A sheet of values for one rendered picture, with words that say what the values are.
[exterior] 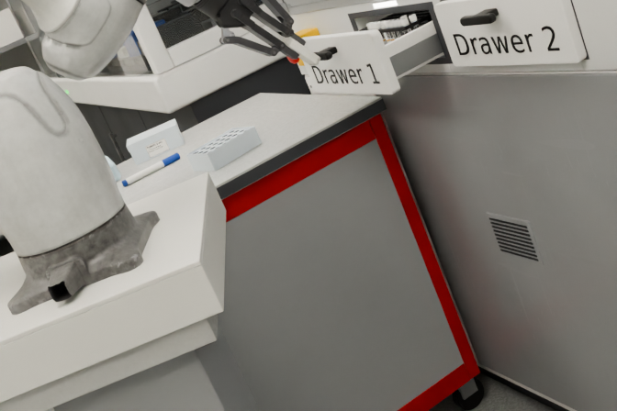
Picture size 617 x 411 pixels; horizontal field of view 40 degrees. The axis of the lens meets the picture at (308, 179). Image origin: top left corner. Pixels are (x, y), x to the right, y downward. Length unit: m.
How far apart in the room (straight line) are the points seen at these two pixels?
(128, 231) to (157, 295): 0.14
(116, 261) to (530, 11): 0.66
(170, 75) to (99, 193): 1.17
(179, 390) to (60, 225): 0.26
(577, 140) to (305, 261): 0.60
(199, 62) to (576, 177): 1.20
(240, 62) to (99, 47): 0.99
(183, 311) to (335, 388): 0.79
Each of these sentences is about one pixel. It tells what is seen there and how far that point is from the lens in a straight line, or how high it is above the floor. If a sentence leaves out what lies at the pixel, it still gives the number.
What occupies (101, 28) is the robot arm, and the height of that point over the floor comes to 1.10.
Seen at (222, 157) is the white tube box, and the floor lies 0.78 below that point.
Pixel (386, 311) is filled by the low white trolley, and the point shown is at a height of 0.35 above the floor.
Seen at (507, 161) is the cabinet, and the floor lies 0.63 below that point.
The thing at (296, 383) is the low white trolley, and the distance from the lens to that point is 1.71.
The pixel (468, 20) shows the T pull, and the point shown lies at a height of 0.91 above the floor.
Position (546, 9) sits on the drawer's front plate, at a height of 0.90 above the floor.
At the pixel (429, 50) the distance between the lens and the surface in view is 1.47.
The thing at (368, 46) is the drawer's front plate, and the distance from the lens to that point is 1.41.
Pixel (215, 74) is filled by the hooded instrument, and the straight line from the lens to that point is 2.28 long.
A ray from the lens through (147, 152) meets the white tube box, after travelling 2.01.
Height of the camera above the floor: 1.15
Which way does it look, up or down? 17 degrees down
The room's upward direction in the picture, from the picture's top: 23 degrees counter-clockwise
